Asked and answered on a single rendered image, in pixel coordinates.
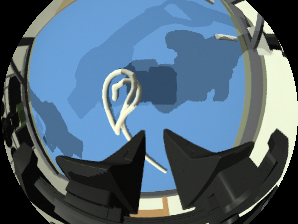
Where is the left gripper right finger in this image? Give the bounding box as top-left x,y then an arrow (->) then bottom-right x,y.
163,129 -> 255,210

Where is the blue mat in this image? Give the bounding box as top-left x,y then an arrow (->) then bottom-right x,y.
29,0 -> 245,192

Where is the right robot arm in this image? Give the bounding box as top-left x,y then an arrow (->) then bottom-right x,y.
2,110 -> 20,141

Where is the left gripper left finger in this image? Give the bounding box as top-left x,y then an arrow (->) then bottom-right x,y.
55,130 -> 146,215

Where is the silver metal pin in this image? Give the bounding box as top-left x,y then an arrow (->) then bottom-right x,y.
215,34 -> 238,41

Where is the white rope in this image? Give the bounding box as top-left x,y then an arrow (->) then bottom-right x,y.
102,69 -> 167,173

